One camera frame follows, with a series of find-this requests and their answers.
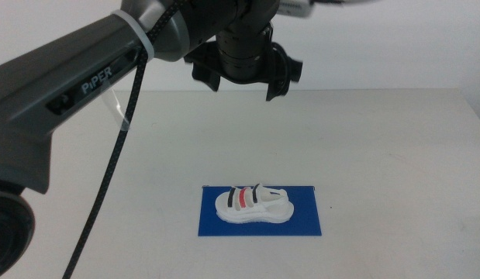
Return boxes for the white sandal black red straps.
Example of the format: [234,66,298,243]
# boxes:
[214,183,295,226]

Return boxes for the translucent white zip tie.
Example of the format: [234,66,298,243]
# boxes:
[101,9,156,133]

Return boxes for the blue rectangular mat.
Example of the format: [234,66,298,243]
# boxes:
[197,185,323,238]

